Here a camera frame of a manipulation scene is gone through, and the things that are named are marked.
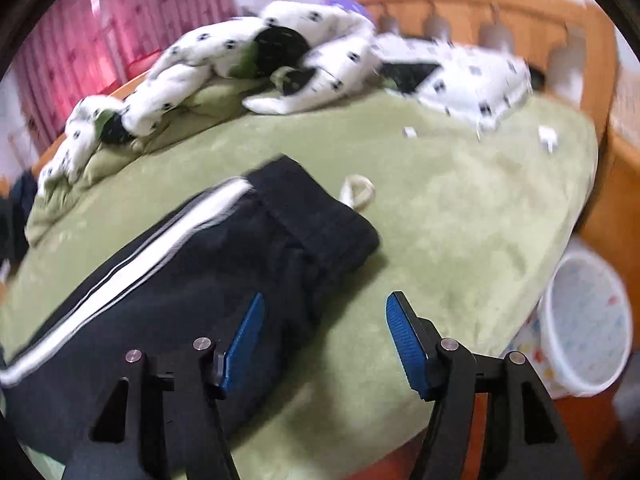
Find white spotted pillow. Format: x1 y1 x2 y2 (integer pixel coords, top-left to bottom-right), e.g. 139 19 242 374
372 32 533 133

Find white ring-shaped loop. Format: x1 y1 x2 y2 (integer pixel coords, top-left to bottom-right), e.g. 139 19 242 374
340 175 376 211

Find white plastic wastebasket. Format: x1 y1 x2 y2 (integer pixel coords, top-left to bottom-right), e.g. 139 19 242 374
537 250 633 398

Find pink patterned curtain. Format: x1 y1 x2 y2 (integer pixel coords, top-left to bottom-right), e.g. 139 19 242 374
10 0 241 156

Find white spotted quilt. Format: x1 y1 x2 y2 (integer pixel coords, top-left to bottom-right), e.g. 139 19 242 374
37 0 383 196

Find green fleece blanket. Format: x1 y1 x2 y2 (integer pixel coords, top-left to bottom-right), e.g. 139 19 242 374
0 80 598 480

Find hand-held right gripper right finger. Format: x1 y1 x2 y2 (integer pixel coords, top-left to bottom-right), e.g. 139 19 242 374
385 291 586 480

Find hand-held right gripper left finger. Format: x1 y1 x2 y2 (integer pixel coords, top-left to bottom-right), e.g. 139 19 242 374
62 292 266 480

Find purple item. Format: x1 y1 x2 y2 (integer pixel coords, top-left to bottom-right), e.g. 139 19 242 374
325 0 373 23

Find navy clothing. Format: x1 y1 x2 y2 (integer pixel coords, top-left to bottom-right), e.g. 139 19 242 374
9 170 40 261

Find black pants with white stripes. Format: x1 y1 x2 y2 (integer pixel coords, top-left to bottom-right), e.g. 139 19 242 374
0 155 381 456

